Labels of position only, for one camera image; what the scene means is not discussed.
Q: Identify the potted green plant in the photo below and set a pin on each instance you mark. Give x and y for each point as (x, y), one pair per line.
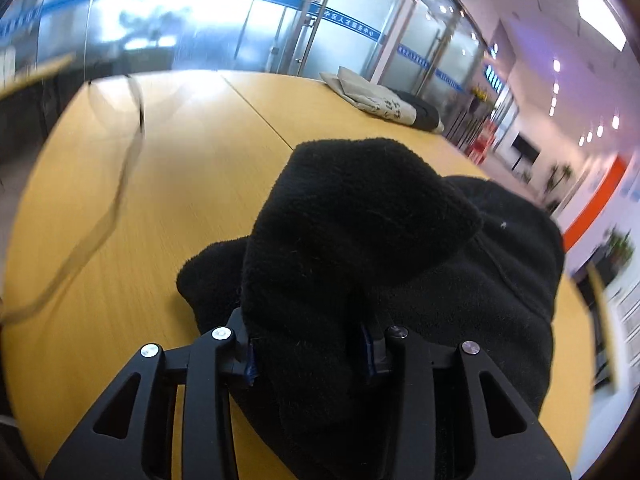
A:
(557, 180)
(620, 245)

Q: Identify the folded black cloth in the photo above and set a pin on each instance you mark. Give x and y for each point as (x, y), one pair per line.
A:
(425, 111)

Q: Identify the black fleece garment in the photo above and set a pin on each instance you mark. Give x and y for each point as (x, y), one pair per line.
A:
(380, 270)

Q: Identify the glass door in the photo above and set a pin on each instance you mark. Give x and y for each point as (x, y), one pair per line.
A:
(320, 15)

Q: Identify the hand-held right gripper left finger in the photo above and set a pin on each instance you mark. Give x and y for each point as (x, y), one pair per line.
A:
(248, 360)

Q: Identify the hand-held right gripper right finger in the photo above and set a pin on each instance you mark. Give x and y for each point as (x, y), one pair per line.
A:
(371, 355)

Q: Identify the red floor stand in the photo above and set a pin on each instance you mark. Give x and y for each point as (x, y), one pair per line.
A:
(481, 145)

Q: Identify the ceiling light panel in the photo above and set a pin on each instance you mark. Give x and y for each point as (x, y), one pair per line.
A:
(600, 14)

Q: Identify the wall-mounted black screen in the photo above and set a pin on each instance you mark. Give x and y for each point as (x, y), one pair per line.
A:
(525, 148)

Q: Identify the beige printed tote bag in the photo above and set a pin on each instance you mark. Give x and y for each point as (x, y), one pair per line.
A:
(370, 96)

